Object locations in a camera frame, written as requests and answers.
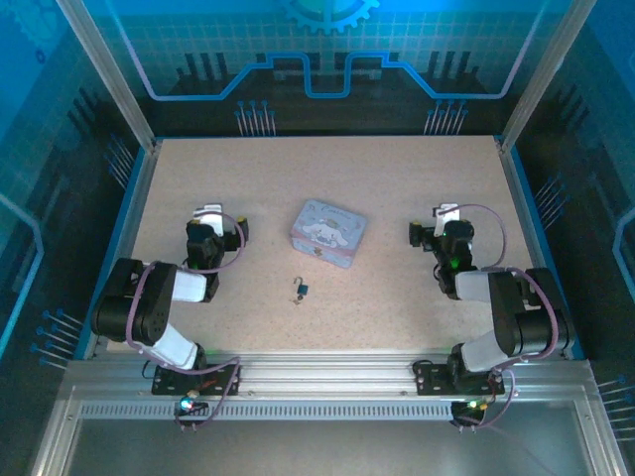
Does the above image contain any aluminium mounting rail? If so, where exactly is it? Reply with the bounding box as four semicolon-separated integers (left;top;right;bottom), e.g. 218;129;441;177
63;348;592;399

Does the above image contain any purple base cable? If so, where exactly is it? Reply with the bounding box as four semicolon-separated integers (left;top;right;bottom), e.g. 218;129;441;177
453;369;518;433
171;359;243;433

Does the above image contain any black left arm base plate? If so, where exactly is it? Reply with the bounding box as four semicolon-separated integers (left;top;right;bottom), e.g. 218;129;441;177
150;360;243;397

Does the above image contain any slotted grey cable duct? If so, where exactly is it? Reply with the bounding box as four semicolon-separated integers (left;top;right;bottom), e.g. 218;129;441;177
77;399;547;422

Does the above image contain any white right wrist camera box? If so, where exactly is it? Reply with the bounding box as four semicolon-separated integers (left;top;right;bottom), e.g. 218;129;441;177
433;201;461;238

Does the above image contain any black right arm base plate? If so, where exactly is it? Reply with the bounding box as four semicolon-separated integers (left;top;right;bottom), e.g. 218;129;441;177
412;360;506;398

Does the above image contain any pale blue cartoon tin box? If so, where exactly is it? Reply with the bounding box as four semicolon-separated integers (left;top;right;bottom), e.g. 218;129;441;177
287;198;370;270

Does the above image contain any small circuit board with LED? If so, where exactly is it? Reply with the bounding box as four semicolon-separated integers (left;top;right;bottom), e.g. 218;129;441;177
176;394;210;418
449;398;491;428

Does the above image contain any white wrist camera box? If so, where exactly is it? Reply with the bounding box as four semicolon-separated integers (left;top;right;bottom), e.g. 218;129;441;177
191;201;225;238
433;201;461;238

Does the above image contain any aluminium frame post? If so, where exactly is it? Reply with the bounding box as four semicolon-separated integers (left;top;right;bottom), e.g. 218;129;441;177
56;0;164;154
497;0;600;152

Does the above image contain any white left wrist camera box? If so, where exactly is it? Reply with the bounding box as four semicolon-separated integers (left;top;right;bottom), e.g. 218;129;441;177
191;201;225;238

